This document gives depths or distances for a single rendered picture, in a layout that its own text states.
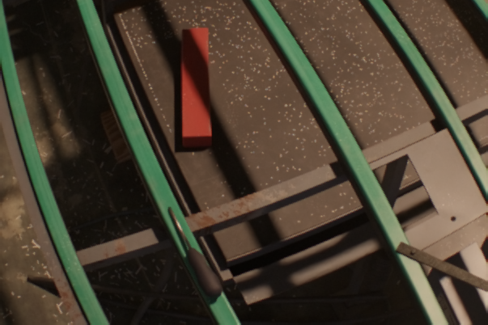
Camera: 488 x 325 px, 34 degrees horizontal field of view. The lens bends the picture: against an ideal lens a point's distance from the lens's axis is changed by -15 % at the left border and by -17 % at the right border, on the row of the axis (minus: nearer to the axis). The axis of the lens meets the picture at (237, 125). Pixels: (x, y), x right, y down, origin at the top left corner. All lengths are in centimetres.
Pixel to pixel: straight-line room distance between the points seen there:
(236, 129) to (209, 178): 13
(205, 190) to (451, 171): 57
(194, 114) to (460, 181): 65
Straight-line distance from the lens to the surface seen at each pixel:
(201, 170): 193
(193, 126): 195
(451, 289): 173
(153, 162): 162
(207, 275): 147
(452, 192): 164
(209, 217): 161
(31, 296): 249
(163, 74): 208
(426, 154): 168
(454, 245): 189
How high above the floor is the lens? 222
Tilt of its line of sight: 55 degrees down
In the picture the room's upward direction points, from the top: straight up
